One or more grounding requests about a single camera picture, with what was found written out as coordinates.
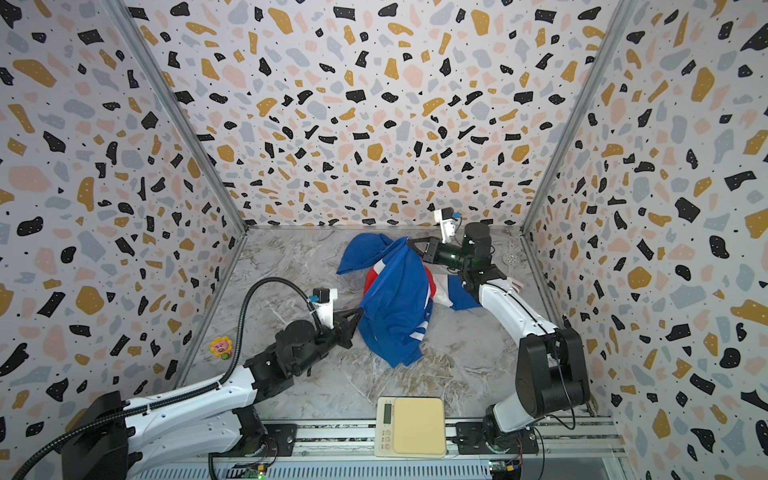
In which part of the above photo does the pink yellow small toy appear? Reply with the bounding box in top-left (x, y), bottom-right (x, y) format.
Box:
top-left (209, 336), bottom-right (234, 360)

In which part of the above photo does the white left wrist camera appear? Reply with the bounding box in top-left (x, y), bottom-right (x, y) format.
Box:
top-left (309, 288), bottom-right (338, 329)

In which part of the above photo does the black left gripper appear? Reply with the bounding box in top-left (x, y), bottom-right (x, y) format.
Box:
top-left (292, 307), bottom-right (363, 377)

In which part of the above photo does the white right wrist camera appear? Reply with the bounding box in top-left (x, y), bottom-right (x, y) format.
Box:
top-left (433, 207), bottom-right (462, 244)

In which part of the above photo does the cream kitchen scale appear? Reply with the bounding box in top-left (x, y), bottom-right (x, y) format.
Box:
top-left (374, 397), bottom-right (447, 459)

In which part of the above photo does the black corrugated cable hose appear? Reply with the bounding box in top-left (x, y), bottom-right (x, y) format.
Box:
top-left (11, 276), bottom-right (316, 480)

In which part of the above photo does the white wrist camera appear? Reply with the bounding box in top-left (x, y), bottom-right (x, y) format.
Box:
top-left (309, 288), bottom-right (338, 329)
top-left (433, 207), bottom-right (462, 244)

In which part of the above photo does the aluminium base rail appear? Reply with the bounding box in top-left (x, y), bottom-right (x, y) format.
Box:
top-left (140, 417), bottom-right (634, 479)

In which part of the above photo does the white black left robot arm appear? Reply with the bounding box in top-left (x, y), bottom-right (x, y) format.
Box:
top-left (57, 308), bottom-right (363, 479)

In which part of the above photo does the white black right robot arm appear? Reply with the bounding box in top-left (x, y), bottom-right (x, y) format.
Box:
top-left (407, 219), bottom-right (590, 444)

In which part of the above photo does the blue red white jacket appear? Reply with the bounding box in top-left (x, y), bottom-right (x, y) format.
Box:
top-left (337, 233), bottom-right (480, 368)

